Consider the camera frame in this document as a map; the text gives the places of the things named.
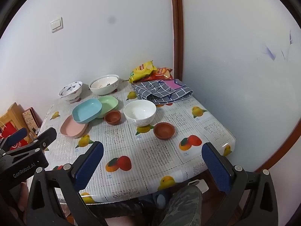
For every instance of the plain white bowl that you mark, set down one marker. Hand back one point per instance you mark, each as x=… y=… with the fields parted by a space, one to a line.
x=140 y=113

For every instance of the light blue plate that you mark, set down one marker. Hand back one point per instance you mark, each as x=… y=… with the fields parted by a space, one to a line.
x=85 y=111

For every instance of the pink plate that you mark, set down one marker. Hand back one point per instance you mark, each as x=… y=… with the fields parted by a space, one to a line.
x=70 y=128

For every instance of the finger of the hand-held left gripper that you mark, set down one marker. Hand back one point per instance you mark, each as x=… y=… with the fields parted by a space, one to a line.
x=16 y=134
x=47 y=135

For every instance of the fruit print tablecloth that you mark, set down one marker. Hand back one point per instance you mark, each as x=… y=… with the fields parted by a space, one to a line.
x=152 y=155

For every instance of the large white patterned bowl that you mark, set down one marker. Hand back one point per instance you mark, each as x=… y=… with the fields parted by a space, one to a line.
x=103 y=86

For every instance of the person's camouflage trouser leg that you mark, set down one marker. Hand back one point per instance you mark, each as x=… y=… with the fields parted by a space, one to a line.
x=181 y=207

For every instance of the blue patterned white bowl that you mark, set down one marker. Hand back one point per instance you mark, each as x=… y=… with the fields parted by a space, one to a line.
x=70 y=90

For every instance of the pink paper sheet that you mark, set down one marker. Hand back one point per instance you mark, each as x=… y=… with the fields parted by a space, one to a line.
x=172 y=84

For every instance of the light green plate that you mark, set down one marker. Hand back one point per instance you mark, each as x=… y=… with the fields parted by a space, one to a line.
x=109 y=104

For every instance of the small brown clay bowl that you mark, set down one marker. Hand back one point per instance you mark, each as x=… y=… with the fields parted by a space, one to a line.
x=164 y=131
x=112 y=117

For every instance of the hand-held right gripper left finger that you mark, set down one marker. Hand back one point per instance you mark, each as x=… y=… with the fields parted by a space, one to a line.
x=90 y=162

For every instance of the grey checked cloth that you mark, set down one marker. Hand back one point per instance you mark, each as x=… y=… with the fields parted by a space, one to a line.
x=160 y=93

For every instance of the white tag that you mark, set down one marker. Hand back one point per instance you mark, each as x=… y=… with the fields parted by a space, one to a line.
x=199 y=185

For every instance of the red snack bag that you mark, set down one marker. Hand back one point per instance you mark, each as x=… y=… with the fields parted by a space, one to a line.
x=162 y=73

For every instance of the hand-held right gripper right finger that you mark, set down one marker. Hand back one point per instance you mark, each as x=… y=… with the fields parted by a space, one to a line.
x=217 y=167

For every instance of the yellow snack bag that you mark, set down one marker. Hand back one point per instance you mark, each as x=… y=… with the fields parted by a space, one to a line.
x=142 y=71

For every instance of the brown wooden door frame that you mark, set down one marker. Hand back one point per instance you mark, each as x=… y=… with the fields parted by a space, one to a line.
x=176 y=28

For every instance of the brown wooden baseboard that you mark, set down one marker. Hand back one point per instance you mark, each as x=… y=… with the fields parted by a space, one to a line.
x=282 y=146

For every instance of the white light switch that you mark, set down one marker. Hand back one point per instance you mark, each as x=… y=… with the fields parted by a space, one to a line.
x=56 y=25

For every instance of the printed cardboard box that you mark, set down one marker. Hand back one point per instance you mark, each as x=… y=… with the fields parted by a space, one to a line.
x=30 y=121

